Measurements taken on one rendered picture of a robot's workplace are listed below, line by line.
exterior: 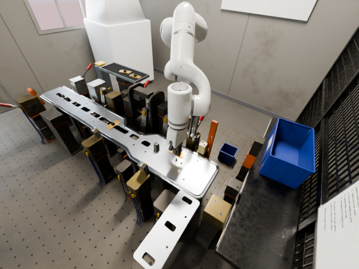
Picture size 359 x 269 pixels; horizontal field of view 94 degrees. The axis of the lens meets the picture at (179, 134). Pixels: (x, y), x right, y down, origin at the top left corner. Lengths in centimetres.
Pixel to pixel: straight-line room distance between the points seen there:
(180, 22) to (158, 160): 60
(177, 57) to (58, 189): 104
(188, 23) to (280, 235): 83
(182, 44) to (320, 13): 232
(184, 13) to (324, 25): 228
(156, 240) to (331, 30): 276
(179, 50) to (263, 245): 73
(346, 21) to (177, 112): 249
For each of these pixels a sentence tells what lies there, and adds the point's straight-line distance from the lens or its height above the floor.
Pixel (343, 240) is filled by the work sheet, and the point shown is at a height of 125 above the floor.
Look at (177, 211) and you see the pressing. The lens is 73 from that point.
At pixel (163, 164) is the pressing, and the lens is 84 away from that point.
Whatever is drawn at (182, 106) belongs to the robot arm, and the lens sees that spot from 58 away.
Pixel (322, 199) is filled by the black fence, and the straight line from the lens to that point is 76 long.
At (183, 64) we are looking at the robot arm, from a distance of 64.
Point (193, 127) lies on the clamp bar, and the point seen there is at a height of 112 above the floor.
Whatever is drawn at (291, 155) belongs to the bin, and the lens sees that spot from 104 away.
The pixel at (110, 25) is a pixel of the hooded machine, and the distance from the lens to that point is 302.
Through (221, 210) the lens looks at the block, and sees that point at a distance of 69.
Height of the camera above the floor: 167
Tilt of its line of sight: 43 degrees down
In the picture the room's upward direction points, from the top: 3 degrees clockwise
